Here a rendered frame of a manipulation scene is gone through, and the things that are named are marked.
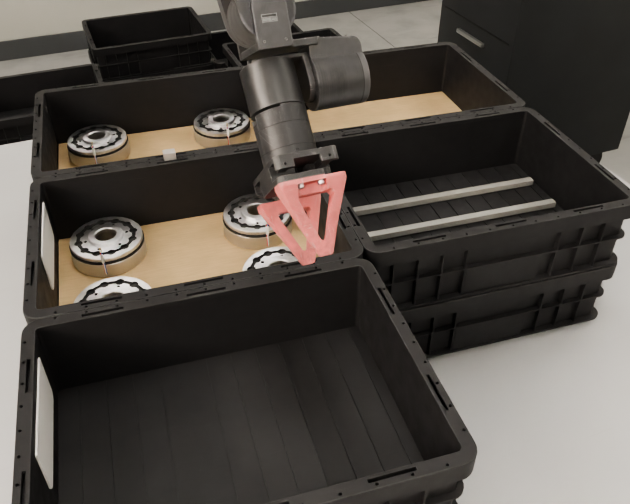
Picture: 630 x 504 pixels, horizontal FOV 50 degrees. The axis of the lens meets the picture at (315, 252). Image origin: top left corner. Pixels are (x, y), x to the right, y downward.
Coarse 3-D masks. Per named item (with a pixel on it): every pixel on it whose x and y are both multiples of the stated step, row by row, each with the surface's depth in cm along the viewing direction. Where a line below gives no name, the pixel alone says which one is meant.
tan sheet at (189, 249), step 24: (216, 216) 106; (168, 240) 101; (192, 240) 101; (216, 240) 101; (72, 264) 96; (144, 264) 96; (168, 264) 96; (192, 264) 96; (216, 264) 96; (240, 264) 96; (72, 288) 92
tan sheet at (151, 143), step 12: (144, 132) 127; (156, 132) 127; (168, 132) 127; (180, 132) 127; (192, 132) 127; (252, 132) 127; (60, 144) 123; (132, 144) 123; (144, 144) 123; (156, 144) 123; (168, 144) 123; (180, 144) 123; (192, 144) 123; (60, 156) 120; (132, 156) 120; (144, 156) 120; (60, 168) 117
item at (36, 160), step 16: (128, 80) 121; (144, 80) 121; (160, 80) 122; (32, 144) 103; (240, 144) 103; (256, 144) 103; (32, 160) 99; (128, 160) 99; (144, 160) 99; (32, 176) 97
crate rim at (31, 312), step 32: (160, 160) 99; (192, 160) 100; (32, 192) 93; (32, 224) 87; (32, 256) 82; (352, 256) 82; (32, 288) 77; (160, 288) 77; (192, 288) 77; (32, 320) 74
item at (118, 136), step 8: (88, 128) 121; (96, 128) 121; (104, 128) 122; (112, 128) 122; (120, 128) 121; (72, 136) 119; (80, 136) 119; (112, 136) 119; (120, 136) 119; (72, 144) 117; (80, 144) 117; (88, 144) 117; (104, 144) 117; (112, 144) 117; (120, 144) 117; (80, 152) 115; (88, 152) 115; (96, 152) 115; (104, 152) 115
